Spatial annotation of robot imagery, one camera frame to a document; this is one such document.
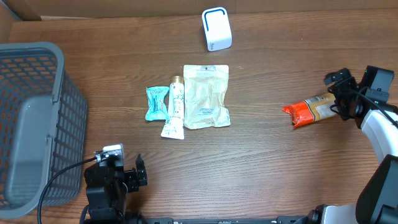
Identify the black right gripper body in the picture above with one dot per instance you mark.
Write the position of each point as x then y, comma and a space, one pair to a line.
343, 92

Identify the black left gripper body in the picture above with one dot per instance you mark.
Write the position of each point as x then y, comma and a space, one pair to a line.
131, 177

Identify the San Remo spaghetti packet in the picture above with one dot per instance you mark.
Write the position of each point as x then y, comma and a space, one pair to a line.
311, 110

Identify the white Pantene tube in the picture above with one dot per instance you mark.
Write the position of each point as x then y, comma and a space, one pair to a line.
174, 127

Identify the teal snack packet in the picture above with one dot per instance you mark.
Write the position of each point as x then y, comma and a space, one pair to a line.
157, 109

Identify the translucent beige pouch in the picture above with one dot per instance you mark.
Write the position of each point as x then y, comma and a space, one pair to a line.
205, 91

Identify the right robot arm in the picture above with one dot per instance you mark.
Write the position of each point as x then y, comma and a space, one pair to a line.
366, 103

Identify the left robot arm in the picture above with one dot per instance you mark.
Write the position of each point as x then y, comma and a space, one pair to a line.
107, 186

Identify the white barcode scanner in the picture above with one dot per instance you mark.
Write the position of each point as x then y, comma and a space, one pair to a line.
217, 29

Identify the grey plastic basket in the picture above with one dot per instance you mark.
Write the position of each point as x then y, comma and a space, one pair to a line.
43, 126

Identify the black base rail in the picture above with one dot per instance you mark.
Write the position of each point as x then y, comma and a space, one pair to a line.
278, 220

